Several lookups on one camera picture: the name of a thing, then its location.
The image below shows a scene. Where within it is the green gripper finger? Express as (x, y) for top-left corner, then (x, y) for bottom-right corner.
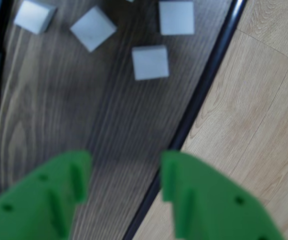
(160, 149), (285, 240)
(0, 149), (93, 240)

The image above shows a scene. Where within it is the white square stone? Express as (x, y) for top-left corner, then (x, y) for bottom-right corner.
(131, 44), (170, 81)
(158, 0), (195, 36)
(69, 5), (117, 53)
(13, 0), (57, 35)

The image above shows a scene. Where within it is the black table edge trim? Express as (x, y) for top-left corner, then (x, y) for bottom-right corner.
(122, 0), (248, 240)

